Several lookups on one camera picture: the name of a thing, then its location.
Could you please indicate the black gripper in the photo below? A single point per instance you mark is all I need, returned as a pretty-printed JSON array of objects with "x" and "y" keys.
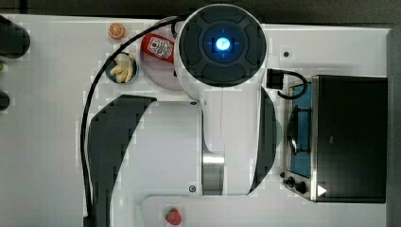
[{"x": 275, "y": 79}]

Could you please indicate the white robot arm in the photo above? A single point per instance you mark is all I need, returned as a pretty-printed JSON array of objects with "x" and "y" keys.
[{"x": 221, "y": 56}]

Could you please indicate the green mug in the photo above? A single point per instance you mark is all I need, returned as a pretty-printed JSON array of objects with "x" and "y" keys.
[{"x": 279, "y": 133}]

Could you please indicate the black toaster oven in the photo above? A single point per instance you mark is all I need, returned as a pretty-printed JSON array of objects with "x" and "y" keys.
[{"x": 336, "y": 140}]

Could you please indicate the pink plate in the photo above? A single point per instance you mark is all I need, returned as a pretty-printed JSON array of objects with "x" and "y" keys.
[{"x": 160, "y": 72}]

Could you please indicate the red ketchup bottle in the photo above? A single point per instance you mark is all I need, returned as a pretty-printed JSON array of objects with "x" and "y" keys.
[{"x": 158, "y": 47}]

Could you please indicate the peeled banana toy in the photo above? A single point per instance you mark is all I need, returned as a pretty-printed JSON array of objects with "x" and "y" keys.
[{"x": 123, "y": 71}]

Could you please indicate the blue bowl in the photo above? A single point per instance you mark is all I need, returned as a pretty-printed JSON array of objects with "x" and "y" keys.
[{"x": 113, "y": 64}]

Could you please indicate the orange slice toy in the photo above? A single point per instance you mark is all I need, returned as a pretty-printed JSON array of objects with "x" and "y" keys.
[{"x": 116, "y": 31}]

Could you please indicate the strawberry toy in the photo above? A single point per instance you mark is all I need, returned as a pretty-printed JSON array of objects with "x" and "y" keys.
[{"x": 173, "y": 216}]

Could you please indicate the black cylinder upper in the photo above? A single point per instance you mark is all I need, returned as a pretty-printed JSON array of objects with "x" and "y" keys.
[{"x": 14, "y": 39}]

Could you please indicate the black round object lower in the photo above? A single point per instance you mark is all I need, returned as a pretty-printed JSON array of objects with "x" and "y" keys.
[{"x": 4, "y": 101}]

